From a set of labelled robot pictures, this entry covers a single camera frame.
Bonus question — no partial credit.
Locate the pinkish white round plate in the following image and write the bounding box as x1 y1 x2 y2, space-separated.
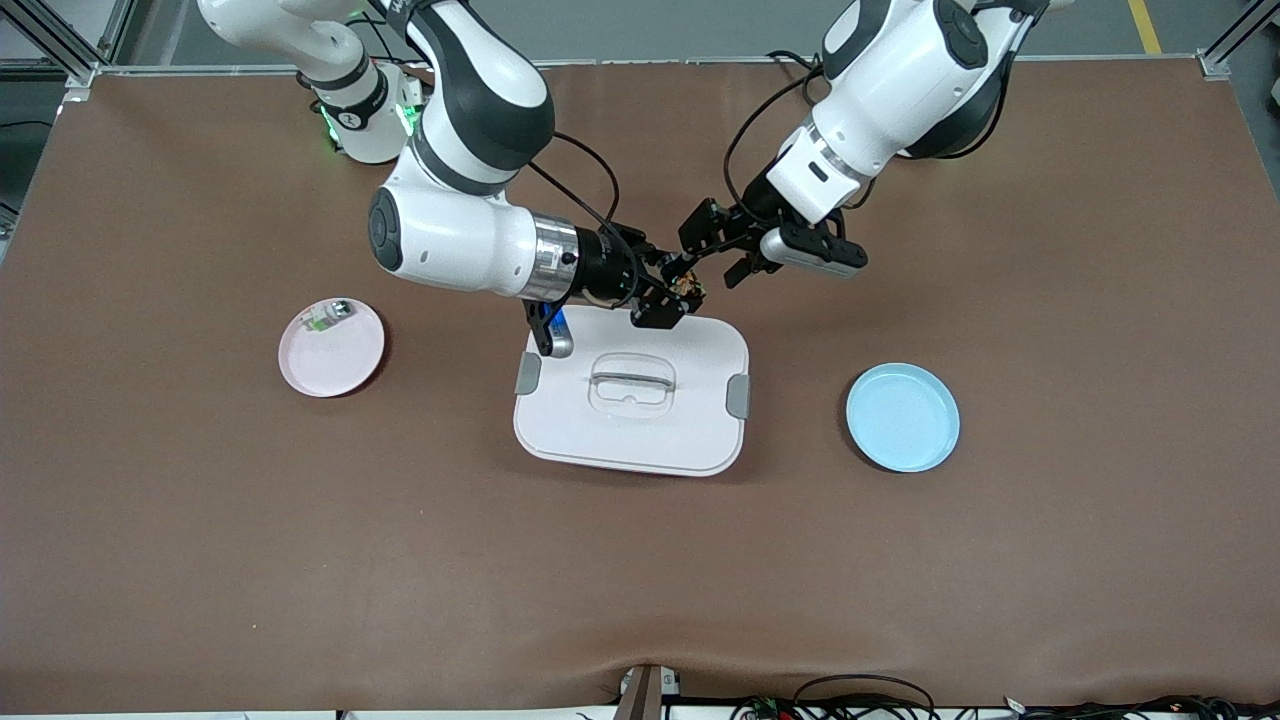
278 297 386 399

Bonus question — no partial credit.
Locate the metal table edge bracket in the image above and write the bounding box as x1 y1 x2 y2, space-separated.
615 663 683 720

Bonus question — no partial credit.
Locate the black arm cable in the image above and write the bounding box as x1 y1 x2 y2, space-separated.
520 130 646 263
722 65 831 216

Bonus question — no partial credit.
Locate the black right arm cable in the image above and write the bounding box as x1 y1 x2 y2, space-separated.
520 130 646 263

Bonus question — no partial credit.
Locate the silver table edge rail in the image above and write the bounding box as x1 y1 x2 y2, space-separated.
75 55 1216 76

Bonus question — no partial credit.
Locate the black base power cable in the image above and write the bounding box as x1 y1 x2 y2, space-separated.
768 48 831 79

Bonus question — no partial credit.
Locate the black cable bundle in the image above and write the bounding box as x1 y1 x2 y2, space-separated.
730 693 1280 720

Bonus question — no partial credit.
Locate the white lidded storage box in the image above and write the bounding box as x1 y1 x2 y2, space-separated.
513 304 751 478

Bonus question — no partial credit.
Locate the black looped cable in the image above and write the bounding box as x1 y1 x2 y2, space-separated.
793 674 937 720

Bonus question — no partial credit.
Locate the aluminium frame profile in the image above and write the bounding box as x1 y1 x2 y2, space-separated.
1198 0 1280 83
0 0 136 89

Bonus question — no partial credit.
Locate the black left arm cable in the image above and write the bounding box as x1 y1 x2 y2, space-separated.
722 65 831 216

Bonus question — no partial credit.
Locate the light blue round plate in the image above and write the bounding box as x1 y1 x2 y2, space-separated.
846 362 961 474

